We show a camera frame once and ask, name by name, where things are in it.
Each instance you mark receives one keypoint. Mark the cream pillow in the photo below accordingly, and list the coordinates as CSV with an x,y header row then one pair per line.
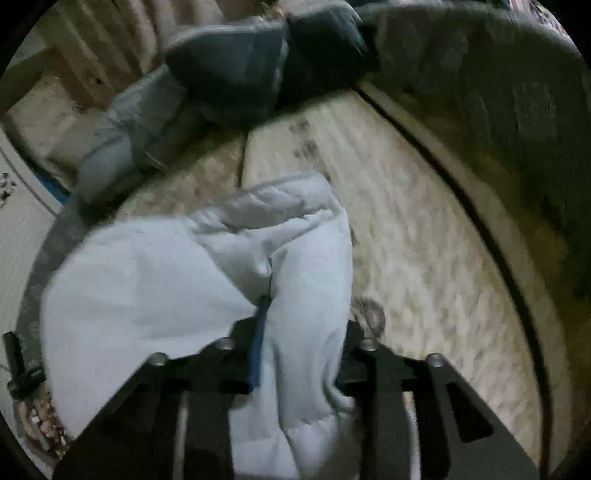
x,y
51,124

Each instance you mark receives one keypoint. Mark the wooden headboard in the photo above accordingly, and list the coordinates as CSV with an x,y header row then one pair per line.
x,y
92,46

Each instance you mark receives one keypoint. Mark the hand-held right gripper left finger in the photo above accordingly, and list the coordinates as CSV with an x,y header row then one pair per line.
x,y
257,344

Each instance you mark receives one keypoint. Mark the small black device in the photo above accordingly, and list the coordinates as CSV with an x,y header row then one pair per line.
x,y
21,369

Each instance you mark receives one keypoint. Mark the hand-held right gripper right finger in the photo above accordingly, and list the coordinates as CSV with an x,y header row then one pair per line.
x,y
369,369

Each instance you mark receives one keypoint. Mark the white ribbed cabinet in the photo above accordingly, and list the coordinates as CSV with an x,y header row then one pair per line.
x,y
23,230

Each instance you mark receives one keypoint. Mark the grey-blue folded quilt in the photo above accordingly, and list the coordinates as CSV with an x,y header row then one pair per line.
x,y
129,129

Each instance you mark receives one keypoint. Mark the white puffer jacket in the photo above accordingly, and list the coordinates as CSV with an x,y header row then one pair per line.
x,y
152,286

